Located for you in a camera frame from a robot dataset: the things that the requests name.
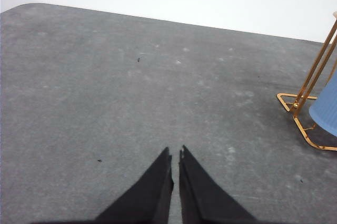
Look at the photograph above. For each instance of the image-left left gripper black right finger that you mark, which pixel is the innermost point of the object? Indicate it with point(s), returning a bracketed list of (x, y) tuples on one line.
[(203, 200)]

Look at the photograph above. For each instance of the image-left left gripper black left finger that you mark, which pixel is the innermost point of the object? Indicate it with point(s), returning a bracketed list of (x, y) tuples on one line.
[(147, 199)]

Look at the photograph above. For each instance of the blue ribbed cup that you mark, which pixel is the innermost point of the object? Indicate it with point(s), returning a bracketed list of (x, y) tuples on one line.
[(323, 112)]

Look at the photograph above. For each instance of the gold wire cup rack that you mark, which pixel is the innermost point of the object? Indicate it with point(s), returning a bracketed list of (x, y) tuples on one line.
[(295, 103)]

